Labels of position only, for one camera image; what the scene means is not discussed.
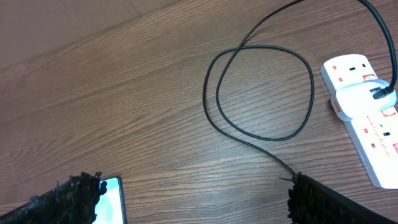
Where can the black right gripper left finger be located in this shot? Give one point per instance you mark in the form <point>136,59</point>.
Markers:
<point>72,202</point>

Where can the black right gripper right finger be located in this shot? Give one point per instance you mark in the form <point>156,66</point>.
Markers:
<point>311,202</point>

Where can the blue Galaxy smartphone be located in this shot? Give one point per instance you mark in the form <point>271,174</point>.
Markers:
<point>111,207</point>

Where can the white charger plug adapter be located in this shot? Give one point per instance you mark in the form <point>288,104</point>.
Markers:
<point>359,100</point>

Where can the white power strip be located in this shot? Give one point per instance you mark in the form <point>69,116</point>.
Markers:
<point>375,136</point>

